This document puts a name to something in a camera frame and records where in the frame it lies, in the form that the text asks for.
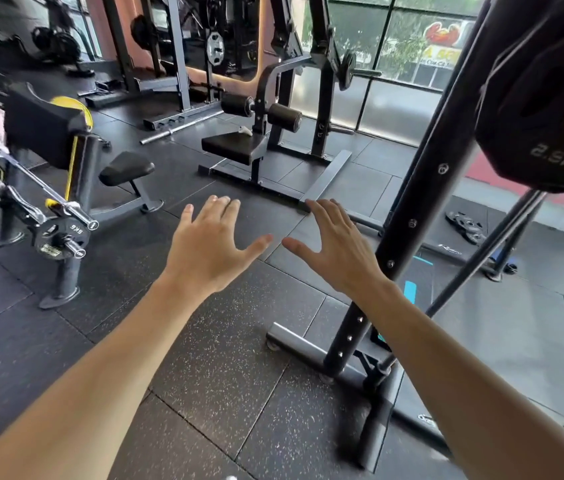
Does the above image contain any small black octagonal weight plate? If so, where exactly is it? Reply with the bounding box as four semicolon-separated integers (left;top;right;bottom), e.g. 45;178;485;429
475;0;564;194

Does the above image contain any black aerobic step cyan trim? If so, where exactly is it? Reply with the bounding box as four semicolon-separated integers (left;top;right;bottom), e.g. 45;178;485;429
369;252;438;353

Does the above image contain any black plate-loaded pulldown machine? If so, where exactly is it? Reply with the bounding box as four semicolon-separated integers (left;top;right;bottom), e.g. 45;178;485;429
199;0;383;205

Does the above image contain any person's right hand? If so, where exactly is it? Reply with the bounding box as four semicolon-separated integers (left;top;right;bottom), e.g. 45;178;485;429
281;198;388;301

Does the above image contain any grey squat rack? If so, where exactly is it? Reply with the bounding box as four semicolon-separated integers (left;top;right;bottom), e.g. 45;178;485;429
96;0;225;131

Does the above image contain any chrome curl bar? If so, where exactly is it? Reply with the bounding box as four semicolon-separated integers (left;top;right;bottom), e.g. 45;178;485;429
0;136;100;231
0;172;88;259

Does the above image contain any black power rack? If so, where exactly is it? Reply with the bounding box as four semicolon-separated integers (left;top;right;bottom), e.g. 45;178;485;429
265;0;564;473

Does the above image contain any person's left forearm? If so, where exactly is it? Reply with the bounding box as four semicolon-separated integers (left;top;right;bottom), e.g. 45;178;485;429
0;274;198;480

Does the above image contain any thin black round weight plate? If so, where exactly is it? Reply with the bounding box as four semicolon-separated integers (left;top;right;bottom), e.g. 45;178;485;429
337;50;358;91

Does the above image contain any red banner black logo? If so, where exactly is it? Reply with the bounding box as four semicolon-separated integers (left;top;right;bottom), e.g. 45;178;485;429
464;149;564;215

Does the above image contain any person's left hand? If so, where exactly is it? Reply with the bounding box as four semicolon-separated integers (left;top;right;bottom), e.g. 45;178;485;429
159;194;274;301

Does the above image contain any thin chrome bar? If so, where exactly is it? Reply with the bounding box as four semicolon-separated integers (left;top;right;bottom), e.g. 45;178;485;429
140;109;226;145

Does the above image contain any black yellow preacher curl bench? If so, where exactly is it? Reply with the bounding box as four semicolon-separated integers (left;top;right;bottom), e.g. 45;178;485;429
0;82;165;311

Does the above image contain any person's right forearm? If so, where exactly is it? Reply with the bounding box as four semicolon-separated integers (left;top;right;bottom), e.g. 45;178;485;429
349;277;564;480

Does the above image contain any glass window black frame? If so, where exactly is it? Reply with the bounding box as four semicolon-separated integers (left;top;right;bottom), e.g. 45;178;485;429
289;0;488;145

